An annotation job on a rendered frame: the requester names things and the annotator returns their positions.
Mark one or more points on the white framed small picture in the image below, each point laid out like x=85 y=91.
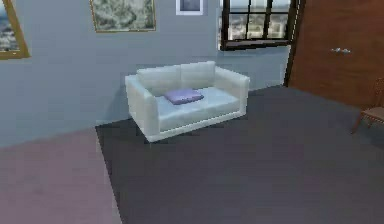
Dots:
x=189 y=6

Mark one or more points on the dark framed window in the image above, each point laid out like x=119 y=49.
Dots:
x=255 y=25

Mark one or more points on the white two-seat sofa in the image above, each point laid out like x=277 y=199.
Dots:
x=186 y=110

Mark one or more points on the gold framed green picture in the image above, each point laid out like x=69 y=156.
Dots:
x=123 y=15

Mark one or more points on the brown wooden room door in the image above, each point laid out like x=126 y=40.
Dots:
x=336 y=76

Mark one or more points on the gold framed city picture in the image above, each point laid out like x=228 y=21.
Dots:
x=8 y=36

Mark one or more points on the purple cushion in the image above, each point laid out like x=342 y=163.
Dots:
x=183 y=96

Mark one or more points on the brown wooden chair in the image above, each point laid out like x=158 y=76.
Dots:
x=372 y=112

